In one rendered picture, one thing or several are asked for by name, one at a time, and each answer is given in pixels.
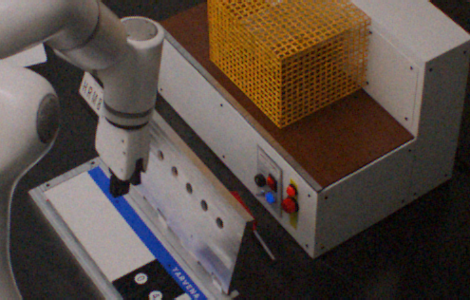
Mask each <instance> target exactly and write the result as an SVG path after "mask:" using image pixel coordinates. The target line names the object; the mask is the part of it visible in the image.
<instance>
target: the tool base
mask: <svg viewBox="0 0 470 300"><path fill-rule="evenodd" d="M91 161H95V164H93V165H92V164H91ZM91 161H89V162H87V163H85V164H83V165H81V166H79V167H77V168H74V169H72V170H70V171H68V172H66V173H65V174H62V175H60V176H59V177H57V178H55V179H53V180H50V181H48V182H46V183H44V184H42V185H40V186H38V187H36V188H35V189H33V190H29V191H28V194H29V199H30V201H31V202H32V203H33V204H34V205H35V207H36V208H37V209H38V212H39V214H40V215H41V216H42V217H43V218H44V219H45V221H46V222H47V225H48V227H49V228H50V229H51V231H53V232H54V233H55V234H56V236H57V237H58V238H59V241H60V242H61V244H62V245H63V246H64V247H65V248H66V250H67V251H68V253H69V254H70V256H71V258H72V259H73V260H74V261H75V263H76V264H77V265H78V267H79V268H80V270H81V271H82V272H83V273H84V274H85V277H86V279H87V280H88V281H89V283H90V284H91V285H92V286H93V287H94V289H95V290H96V291H97V293H98V294H99V295H100V296H101V297H102V299H103V300H117V298H116V297H115V296H114V294H113V293H112V292H111V290H109V289H108V287H107V285H106V284H105V283H104V281H103V280H102V278H101V277H100V276H99V275H98V274H97V273H96V271H95V270H94V269H93V267H92V265H91V264H90V263H89V262H88V260H87V259H86V257H85V256H84V254H83V253H82V252H81V251H80V250H79V249H78V246H77V245H76V243H75V242H74V241H73V239H72V238H71V237H70V235H68V234H67V232H66V230H65V228H64V226H63V225H62V224H61V222H60V221H59V220H58V219H57V218H56V217H55V215H54V214H53V212H52V211H51V210H50V208H49V207H48V206H47V205H46V200H47V199H48V198H47V197H46V195H45V192H46V191H48V190H50V189H51V188H53V187H55V186H57V185H59V184H60V183H62V182H66V181H68V180H69V179H72V178H75V177H76V176H78V175H80V174H81V173H83V172H85V171H86V170H88V169H92V168H94V167H96V166H101V167H102V169H103V170H104V171H105V172H106V173H107V174H108V176H109V177H110V175H112V174H110V173H109V171H108V165H107V163H106V162H105V161H104V159H103V158H102V157H101V156H98V157H97V158H95V159H93V160H91ZM47 183H49V184H50V186H49V187H46V184H47ZM124 197H125V198H126V199H127V200H128V201H129V203H130V204H131V205H132V206H133V208H134V209H135V210H137V212H138V213H139V214H140V215H141V218H142V219H143V220H144V222H145V223H146V224H147V225H148V226H149V228H151V229H152V230H153V232H154V233H155V234H156V235H157V236H158V238H159V239H160V242H161V243H162V244H163V245H164V246H165V247H166V248H167V249H168V250H169V252H170V253H171V254H172V255H173V256H174V257H175V258H176V260H177V261H178V262H179V263H180V264H181V266H182V268H183V269H184V270H185V271H186V272H187V273H189V275H190V276H191V277H192V278H193V280H194V281H195V282H196V283H197V285H198V286H200V287H201V290H202V291H203V292H204V294H205V295H206V296H208V300H239V294H238V292H237V291H236V290H235V291H232V292H229V293H226V291H225V290H224V289H223V288H221V285H222V283H221V282H220V281H219V280H218V278H217V276H216V275H214V274H213V275H210V274H209V273H208V271H207V270H206V269H205V268H204V267H203V265H202V264H201V263H200V264H198V263H197V262H196V261H195V259H194V258H193V257H192V256H191V255H190V254H189V253H188V252H187V251H186V249H185V248H183V247H182V246H181V244H180V238H179V237H178V236H177V233H176V232H174V231H173V230H172V228H171V227H170V226H169V225H168V223H167V222H166V219H167V217H166V216H165V215H164V214H163V213H162V212H161V211H156V210H155V207H154V206H153V205H152V204H151V203H150V201H149V200H148V199H147V198H146V199H143V198H142V197H141V195H140V194H139V193H137V190H136V189H135V188H134V187H133V185H132V184H131V183H130V189H129V193H128V194H126V195H124Z"/></svg>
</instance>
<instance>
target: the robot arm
mask: <svg viewBox="0 0 470 300"><path fill-rule="evenodd" d="M164 33H165V32H164V30H163V28H162V27H161V26H160V25H159V24H158V23H157V22H153V21H152V20H150V19H147V18H143V17H139V16H130V17H126V18H122V19H119V18H118V17H117V15H116V14H115V13H114V12H113V11H110V10H109V9H108V7H107V6H106V5H105V4H103V3H101V2H100V0H0V300H23V297H22V295H21V294H20V292H19V290H18V288H17V286H16V283H15V280H14V276H13V273H12V269H11V264H10V258H9V220H10V202H11V198H12V194H13V191H14V189H15V186H16V184H17V182H18V181H19V180H20V178H21V177H22V176H23V175H24V174H25V173H26V172H27V170H28V169H29V168H30V167H31V166H33V165H34V164H35V163H36V162H38V161H39V160H40V159H41V157H42V156H44V155H45V154H46V153H47V152H48V150H49V149H50V148H51V146H52V145H53V143H54V142H55V140H56V138H57V134H58V131H59V126H60V122H61V110H60V105H59V103H60V102H59V99H58V96H57V95H56V93H55V91H54V89H53V86H52V85H51V84H50V83H49V82H48V81H47V80H46V79H45V78H44V77H42V76H41V75H38V74H36V73H34V72H33V71H31V70H29V69H27V68H23V67H20V66H18V65H15V64H13V63H10V62H4V61H2V60H3V59H6V58H8V57H10V56H13V55H16V54H18V53H21V52H23V51H25V50H28V49H31V48H32V47H36V46H38V45H40V44H42V43H43V42H46V44H48V45H49V46H50V47H52V48H53V50H54V52H55V54H56V55H57V56H59V58H63V59H64V60H66V61H67V62H69V63H70V64H72V65H74V66H77V67H79V68H81V69H82V70H84V71H86V72H88V73H90V74H93V75H95V76H97V77H98V78H100V79H101V81H102V84H103V102H102V111H101V114H100V118H99V121H98V126H97V132H96V150H97V152H98V153H99V154H100V155H101V157H102V158H103V159H104V161H105V162H106V163H107V165H108V171H109V173H110V174H112V175H110V177H109V193H110V195H111V196H112V197H113V198H116V197H121V196H123V195H126V194H128V193H129V189H130V183H131V184H132V185H134V186H137V185H140V184H141V173H142V174H146V172H147V168H148V163H149V156H150V124H149V122H150V120H151V119H152V116H153V114H154V108H155V101H156V94H157V87H158V79H159V74H160V60H161V54H162V46H163V40H164Z"/></svg>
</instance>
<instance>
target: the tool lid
mask: <svg viewBox="0 0 470 300"><path fill-rule="evenodd" d="M149 124H150V141H151V143H150V156H149V163H148V168H147V172H146V174H142V173H141V184H140V185H137V186H134V185H133V187H134V188H135V189H136V190H137V193H139V194H140V195H141V197H142V198H143V199H146V198H147V199H148V200H149V201H150V203H151V204H152V205H153V206H154V207H155V210H156V211H161V212H162V213H163V214H164V215H165V216H166V217H167V219H166V222H167V223H168V225H169V226H170V227H171V228H172V230H173V231H174V232H176V233H177V236H178V237H179V238H180V244H181V246H182V247H183V248H185V249H186V251H187V252H188V253H189V254H190V255H191V256H192V257H193V258H194V259H195V261H196V262H197V263H198V264H200V263H201V264H202V265H203V267H204V268H205V269H206V270H207V271H208V273H209V274H210V275H213V274H214V275H216V276H217V278H218V280H219V281H220V282H221V283H222V285H221V288H223V289H224V290H225V291H226V293H229V292H232V291H235V286H236V283H237V279H238V276H239V274H240V270H241V266H242V263H243V260H244V256H245V252H246V250H247V247H248V243H249V239H250V235H251V233H252V229H253V225H254V218H252V217H251V215H250V214H249V213H248V212H247V211H246V210H245V209H244V208H243V207H242V205H241V204H240V203H239V202H238V201H237V199H235V198H234V196H233V195H232V194H231V193H230V192H229V191H228V190H227V189H226V188H225V187H224V185H223V184H222V183H221V182H220V181H219V180H218V179H217V178H215V176H214V174H213V173H212V172H211V171H210V170H209V169H208V168H207V166H206V165H205V164H204V163H203V162H202V161H201V160H200V159H199V158H198V157H197V155H195V154H194V153H193V152H192V151H191V149H190V148H189V146H188V145H187V144H186V143H185V142H184V141H183V140H182V139H181V138H180V137H179V135H178V134H177V133H176V132H174V131H173V130H172V129H171V127H170V125H169V124H168V123H167V122H166V121H165V120H164V119H163V118H162V116H161V115H160V114H159V113H158V112H156V111H155V110H154V114H153V116H152V119H151V120H150V122H149ZM160 151H161V152H162V154H163V155H164V159H163V158H162V157H161V154H160ZM175 167H176V168H177V170H178V176H177V175H176V173H175ZM190 183H191V186H192V190H193V193H192V192H191V190H190ZM204 200H205V201H206V202H207V204H208V210H207V209H206V208H205V205H204ZM220 218H221V219H222V221H223V228H222V227H221V225H220V223H219V219H220Z"/></svg>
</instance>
